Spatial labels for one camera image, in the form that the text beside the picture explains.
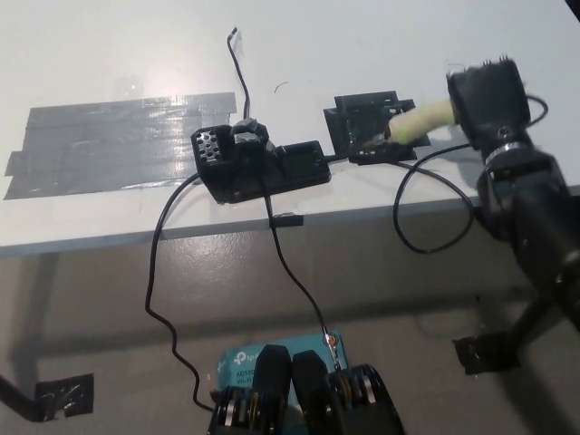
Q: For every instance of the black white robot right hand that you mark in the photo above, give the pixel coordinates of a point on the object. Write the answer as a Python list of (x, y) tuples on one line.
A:
[(491, 106)]

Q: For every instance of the soldering iron green tape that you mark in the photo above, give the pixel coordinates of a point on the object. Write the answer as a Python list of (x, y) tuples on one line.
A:
[(421, 122)]

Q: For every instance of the black soldering iron base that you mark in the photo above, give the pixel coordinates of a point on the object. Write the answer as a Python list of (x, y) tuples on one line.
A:
[(263, 172)]

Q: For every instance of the black robot body blocks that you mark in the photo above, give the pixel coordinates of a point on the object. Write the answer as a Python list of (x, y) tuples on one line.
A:
[(312, 399)]

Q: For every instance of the black tape patch square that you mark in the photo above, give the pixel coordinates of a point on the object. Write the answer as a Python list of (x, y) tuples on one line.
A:
[(358, 131)]

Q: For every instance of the black table leg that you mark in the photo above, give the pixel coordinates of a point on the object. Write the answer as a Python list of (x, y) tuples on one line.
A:
[(534, 321), (16, 393)]

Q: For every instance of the small black tape strip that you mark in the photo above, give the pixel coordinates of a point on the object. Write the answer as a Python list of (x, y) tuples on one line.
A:
[(287, 220)]

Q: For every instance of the black floor tape patch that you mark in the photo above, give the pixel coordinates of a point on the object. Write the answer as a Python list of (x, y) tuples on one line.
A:
[(63, 394), (480, 355)]

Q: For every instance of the teal tp-link box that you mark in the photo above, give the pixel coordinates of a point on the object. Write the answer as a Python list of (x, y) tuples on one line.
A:
[(240, 360)]

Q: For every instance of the large grey duct tape patch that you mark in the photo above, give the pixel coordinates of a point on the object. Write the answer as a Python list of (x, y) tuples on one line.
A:
[(113, 145)]

